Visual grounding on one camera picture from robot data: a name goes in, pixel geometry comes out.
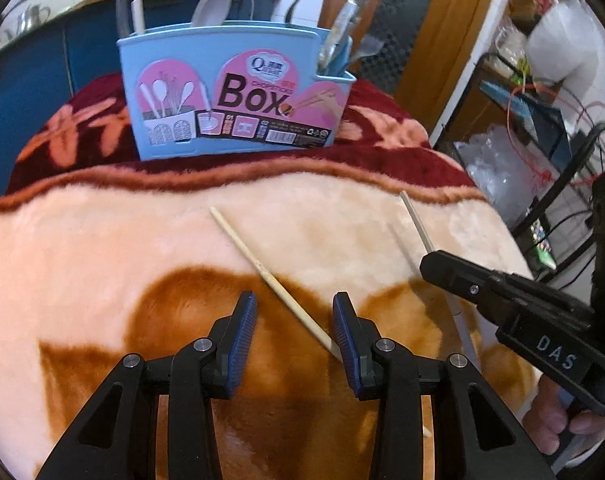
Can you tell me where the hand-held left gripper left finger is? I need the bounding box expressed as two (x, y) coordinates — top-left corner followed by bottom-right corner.
(35, 292), (259, 480)

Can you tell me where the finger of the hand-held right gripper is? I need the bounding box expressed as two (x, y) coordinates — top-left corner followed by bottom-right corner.
(419, 251), (508, 326)

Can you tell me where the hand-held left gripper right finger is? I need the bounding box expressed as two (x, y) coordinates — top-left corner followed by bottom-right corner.
(333, 291), (536, 480)

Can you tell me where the wooden chopstick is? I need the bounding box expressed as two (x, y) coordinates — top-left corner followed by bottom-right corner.
(400, 191), (479, 367)
(210, 206), (432, 438)

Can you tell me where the blue plastic utensil box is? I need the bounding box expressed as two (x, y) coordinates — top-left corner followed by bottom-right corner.
(116, 21), (357, 162)

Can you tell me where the white-handled knife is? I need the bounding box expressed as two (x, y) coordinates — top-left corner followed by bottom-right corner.
(331, 0), (371, 58)

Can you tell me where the person's right hand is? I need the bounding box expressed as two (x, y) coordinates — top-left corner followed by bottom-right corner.
(527, 375), (605, 467)

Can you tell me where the clear plastic bag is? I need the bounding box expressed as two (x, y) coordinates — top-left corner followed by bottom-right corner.
(454, 126), (539, 218)

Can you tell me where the black metal rack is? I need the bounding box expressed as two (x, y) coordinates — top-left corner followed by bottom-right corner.
(510, 121), (605, 273)

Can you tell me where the floral plush blanket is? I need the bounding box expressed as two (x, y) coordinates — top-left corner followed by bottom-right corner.
(0, 72), (543, 480)

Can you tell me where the blue board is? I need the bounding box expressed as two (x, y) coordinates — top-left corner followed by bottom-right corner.
(481, 79), (567, 162)

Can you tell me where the wooden door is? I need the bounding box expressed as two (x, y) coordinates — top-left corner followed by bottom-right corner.
(319, 0), (491, 113)

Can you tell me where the white sack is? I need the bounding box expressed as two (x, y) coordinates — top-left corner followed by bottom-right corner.
(527, 0), (605, 82)

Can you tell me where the metal kettle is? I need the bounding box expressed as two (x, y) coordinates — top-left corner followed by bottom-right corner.
(0, 2), (53, 43)

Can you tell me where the red cable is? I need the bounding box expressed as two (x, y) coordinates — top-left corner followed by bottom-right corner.
(507, 84), (605, 187)

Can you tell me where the grey utensil handle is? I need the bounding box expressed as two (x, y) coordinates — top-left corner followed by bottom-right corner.
(116, 0), (131, 39)

